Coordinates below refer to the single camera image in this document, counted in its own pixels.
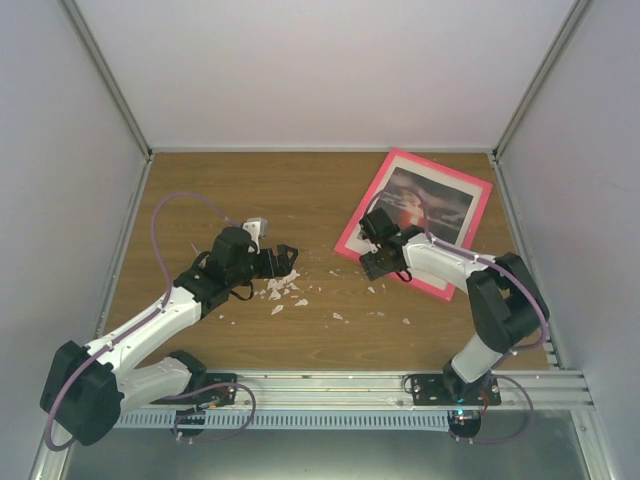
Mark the aluminium corner post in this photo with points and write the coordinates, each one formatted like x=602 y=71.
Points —
x=82 y=29
x=560 y=42

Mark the grey slotted cable duct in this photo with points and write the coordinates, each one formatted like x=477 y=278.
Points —
x=296 y=419

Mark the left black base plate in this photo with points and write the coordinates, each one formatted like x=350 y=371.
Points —
x=220 y=396

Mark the left aluminium corner post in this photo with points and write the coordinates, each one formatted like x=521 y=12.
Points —
x=82 y=29

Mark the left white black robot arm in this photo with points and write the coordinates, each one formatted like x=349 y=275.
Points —
x=90 y=386

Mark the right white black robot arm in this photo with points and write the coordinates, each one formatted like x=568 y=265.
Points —
x=508 y=311

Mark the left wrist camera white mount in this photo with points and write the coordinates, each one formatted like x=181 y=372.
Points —
x=257 y=229

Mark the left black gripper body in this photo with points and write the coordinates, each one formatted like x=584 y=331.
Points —
x=266 y=270

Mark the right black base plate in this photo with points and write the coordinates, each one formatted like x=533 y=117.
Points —
x=435 y=389

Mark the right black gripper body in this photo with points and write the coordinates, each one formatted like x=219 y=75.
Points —
x=378 y=269

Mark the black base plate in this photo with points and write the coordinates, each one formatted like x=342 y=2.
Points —
x=220 y=396
x=435 y=389

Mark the white debris pile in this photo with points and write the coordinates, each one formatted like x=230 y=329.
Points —
x=282 y=292

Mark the right aluminium corner post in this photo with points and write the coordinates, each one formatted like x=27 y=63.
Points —
x=560 y=42

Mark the sunset photo print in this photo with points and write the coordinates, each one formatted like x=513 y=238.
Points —
x=444 y=203

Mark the aluminium front rail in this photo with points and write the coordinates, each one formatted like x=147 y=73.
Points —
x=387 y=390

